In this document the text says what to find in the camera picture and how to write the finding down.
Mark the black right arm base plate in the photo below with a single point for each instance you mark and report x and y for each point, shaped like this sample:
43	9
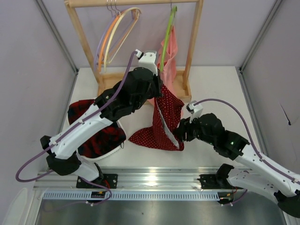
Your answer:
208	181

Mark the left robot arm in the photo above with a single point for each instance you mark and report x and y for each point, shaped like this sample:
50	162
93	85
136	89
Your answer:
100	117

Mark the wooden clothes rack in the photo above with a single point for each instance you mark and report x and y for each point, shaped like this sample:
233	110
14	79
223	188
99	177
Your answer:
106	81

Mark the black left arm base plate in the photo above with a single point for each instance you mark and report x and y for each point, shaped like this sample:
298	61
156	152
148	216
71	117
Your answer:
108	180

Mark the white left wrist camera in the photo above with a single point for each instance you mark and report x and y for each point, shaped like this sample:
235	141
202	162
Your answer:
147	60

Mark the green hanger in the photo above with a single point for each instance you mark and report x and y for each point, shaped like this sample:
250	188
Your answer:
167	36

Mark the purple hanger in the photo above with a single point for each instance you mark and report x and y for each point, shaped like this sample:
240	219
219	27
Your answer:
103	37

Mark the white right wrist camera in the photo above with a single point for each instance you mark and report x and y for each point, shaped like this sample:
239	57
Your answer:
195	109

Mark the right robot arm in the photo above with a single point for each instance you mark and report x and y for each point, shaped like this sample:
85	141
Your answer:
271	180

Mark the white slotted cable duct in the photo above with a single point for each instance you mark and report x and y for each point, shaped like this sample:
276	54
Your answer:
133	195

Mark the aluminium mounting rail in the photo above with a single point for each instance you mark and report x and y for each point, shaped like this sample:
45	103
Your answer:
151	179

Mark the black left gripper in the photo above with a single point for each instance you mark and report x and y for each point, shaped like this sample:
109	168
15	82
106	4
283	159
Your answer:
158	85

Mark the red polka dot skirt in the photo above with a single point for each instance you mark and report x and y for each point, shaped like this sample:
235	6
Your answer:
166	118

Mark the cream hanger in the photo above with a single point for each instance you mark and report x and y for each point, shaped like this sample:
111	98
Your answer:
125	22

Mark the red plaid garment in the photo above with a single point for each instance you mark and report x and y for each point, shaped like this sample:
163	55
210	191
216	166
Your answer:
77	109

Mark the pink pleated skirt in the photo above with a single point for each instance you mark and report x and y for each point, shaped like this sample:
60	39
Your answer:
169	72

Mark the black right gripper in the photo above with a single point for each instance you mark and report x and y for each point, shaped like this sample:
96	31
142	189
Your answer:
185	131

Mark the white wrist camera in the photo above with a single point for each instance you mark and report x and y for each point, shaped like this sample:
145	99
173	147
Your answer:
147	60
195	109

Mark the orange hanger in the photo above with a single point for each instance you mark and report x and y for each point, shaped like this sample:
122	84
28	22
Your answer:
110	35

